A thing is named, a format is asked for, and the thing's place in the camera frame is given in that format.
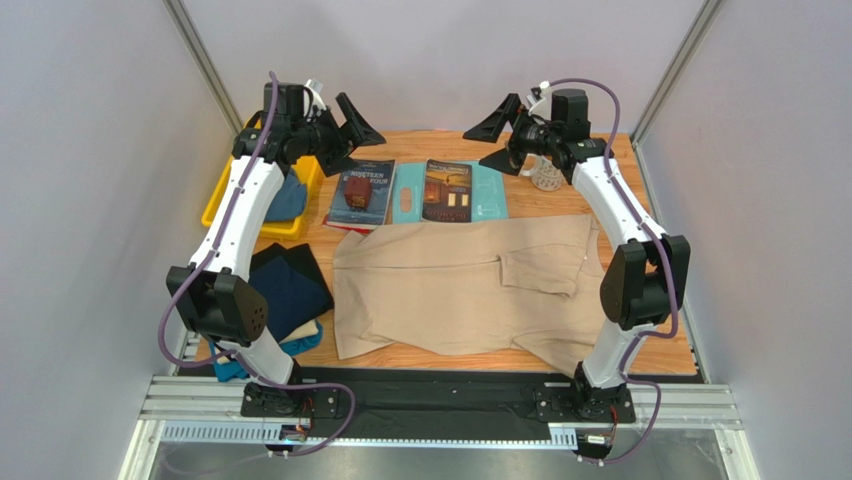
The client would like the teal folded shirt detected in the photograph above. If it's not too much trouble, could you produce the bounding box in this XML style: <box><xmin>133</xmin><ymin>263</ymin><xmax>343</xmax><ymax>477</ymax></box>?
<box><xmin>213</xmin><ymin>319</ymin><xmax>324</xmax><ymax>382</ymax></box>

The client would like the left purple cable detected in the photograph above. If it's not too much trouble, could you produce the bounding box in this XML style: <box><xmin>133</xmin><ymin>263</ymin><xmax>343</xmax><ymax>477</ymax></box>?
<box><xmin>156</xmin><ymin>71</ymin><xmax>357</xmax><ymax>459</ymax></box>

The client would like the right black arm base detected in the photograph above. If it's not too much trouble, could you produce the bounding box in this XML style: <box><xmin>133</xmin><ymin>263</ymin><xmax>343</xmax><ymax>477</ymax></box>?
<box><xmin>533</xmin><ymin>382</ymin><xmax>636</xmax><ymax>424</ymax></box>

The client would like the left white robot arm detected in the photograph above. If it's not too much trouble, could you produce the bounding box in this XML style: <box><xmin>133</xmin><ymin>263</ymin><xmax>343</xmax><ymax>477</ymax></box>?
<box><xmin>157</xmin><ymin>77</ymin><xmax>386</xmax><ymax>390</ymax></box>

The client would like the navy folded shirt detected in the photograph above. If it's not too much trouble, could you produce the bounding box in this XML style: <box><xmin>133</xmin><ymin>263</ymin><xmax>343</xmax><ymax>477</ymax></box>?
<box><xmin>249</xmin><ymin>254</ymin><xmax>334</xmax><ymax>342</ymax></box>

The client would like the teal cutting board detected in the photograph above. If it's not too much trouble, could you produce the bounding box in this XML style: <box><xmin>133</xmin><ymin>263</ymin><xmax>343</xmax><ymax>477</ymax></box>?
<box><xmin>390</xmin><ymin>160</ymin><xmax>509</xmax><ymax>224</ymax></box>

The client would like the aluminium rail frame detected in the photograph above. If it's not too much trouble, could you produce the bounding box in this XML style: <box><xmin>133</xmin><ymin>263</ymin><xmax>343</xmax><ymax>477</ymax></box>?
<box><xmin>119</xmin><ymin>367</ymin><xmax>759</xmax><ymax>479</ymax></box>

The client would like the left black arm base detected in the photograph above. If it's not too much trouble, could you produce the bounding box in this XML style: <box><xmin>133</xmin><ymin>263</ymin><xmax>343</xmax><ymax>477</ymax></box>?
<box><xmin>240</xmin><ymin>382</ymin><xmax>341</xmax><ymax>418</ymax></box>

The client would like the white mug yellow inside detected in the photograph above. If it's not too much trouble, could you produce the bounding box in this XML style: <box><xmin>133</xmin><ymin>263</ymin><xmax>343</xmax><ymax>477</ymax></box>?
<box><xmin>520</xmin><ymin>154</ymin><xmax>565</xmax><ymax>192</ymax></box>

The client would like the yellow plastic bin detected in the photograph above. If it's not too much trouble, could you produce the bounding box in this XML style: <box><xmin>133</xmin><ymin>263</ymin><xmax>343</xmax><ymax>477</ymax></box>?
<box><xmin>200</xmin><ymin>156</ymin><xmax>324</xmax><ymax>241</ymax></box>

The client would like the purple cable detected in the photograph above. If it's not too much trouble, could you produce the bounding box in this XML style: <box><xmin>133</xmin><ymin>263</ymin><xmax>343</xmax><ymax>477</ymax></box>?
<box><xmin>542</xmin><ymin>77</ymin><xmax>680</xmax><ymax>466</ymax></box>
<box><xmin>156</xmin><ymin>71</ymin><xmax>357</xmax><ymax>459</ymax></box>

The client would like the black table edge strip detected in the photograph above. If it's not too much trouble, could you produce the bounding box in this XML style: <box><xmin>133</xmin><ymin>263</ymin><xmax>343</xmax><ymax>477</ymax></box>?
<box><xmin>176</xmin><ymin>362</ymin><xmax>706</xmax><ymax>442</ymax></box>

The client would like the nineteen eighty-four book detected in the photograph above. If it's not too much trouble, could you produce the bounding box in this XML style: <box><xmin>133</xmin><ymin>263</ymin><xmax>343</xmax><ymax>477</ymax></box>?
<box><xmin>323</xmin><ymin>159</ymin><xmax>396</xmax><ymax>234</ymax></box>

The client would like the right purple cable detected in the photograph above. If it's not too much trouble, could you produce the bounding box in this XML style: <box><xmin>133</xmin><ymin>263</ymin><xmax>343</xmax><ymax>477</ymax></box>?
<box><xmin>542</xmin><ymin>77</ymin><xmax>680</xmax><ymax>466</ymax></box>

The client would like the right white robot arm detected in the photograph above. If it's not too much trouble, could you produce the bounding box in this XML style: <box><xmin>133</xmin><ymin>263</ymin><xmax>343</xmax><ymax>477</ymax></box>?
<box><xmin>463</xmin><ymin>80</ymin><xmax>691</xmax><ymax>390</ymax></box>

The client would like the blue shirt in bin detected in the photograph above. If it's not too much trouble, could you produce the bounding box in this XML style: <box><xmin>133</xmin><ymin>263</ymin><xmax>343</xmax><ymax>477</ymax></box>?
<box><xmin>264</xmin><ymin>169</ymin><xmax>308</xmax><ymax>222</ymax></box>

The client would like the dark orange cover book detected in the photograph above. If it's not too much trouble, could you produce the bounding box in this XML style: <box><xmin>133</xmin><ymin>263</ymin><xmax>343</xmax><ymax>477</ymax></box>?
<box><xmin>421</xmin><ymin>159</ymin><xmax>473</xmax><ymax>223</ymax></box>

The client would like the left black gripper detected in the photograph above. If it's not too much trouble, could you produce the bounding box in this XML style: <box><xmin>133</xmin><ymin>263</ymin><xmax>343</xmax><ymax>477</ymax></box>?
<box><xmin>293</xmin><ymin>94</ymin><xmax>386</xmax><ymax>177</ymax></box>

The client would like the beige t shirt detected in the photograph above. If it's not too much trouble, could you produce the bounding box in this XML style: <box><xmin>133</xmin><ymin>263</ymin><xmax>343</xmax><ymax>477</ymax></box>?
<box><xmin>332</xmin><ymin>215</ymin><xmax>605</xmax><ymax>374</ymax></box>

